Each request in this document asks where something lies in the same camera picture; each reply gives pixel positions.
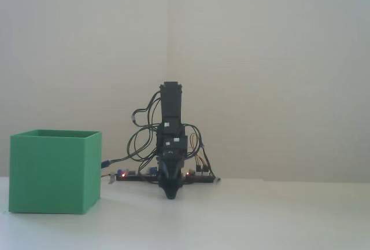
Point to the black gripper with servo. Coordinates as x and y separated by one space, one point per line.
176 147

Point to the green square plastic bin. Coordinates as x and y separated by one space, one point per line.
52 174

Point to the electronics base board with LEDs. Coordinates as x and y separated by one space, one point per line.
136 177

